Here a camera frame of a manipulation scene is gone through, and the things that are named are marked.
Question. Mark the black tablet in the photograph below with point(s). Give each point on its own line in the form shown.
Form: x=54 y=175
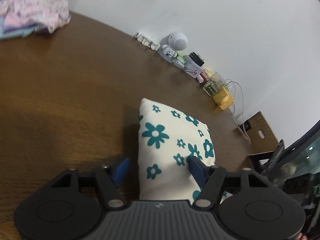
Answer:
x=273 y=160

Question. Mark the yellow mug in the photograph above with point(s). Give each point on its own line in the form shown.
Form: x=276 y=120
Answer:
x=223 y=99

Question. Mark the purple garment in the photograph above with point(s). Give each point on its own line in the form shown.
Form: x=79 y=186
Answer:
x=15 y=22

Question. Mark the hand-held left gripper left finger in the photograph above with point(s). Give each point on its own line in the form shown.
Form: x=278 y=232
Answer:
x=121 y=171

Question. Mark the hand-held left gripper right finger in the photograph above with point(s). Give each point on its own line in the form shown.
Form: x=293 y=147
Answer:
x=196 y=170

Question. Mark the small black device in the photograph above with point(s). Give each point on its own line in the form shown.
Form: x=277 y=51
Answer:
x=196 y=58

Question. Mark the black monitor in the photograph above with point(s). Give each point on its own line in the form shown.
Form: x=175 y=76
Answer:
x=297 y=160

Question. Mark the white robot figurine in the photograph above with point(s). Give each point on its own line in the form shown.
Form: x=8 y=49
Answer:
x=175 y=45

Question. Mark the light blue garment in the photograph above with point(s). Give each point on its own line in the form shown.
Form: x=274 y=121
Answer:
x=15 y=31

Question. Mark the white connector strip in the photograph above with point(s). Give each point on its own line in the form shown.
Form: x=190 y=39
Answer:
x=147 y=41

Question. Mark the cream green floral dress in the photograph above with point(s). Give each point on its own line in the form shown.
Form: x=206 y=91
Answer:
x=170 y=150

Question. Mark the person's right hand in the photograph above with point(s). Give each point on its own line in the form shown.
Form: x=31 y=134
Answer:
x=301 y=237

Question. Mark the clear glass cup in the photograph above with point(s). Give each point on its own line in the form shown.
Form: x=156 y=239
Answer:
x=213 y=85

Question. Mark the grey tin box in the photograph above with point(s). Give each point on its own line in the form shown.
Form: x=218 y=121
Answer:
x=191 y=67

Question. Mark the small white green boxes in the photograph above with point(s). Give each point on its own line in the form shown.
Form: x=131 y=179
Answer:
x=179 y=60

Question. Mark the pink floral garment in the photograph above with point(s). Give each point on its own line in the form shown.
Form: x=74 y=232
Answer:
x=37 y=5

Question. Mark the brown cardboard stand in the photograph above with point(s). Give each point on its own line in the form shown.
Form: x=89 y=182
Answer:
x=262 y=140

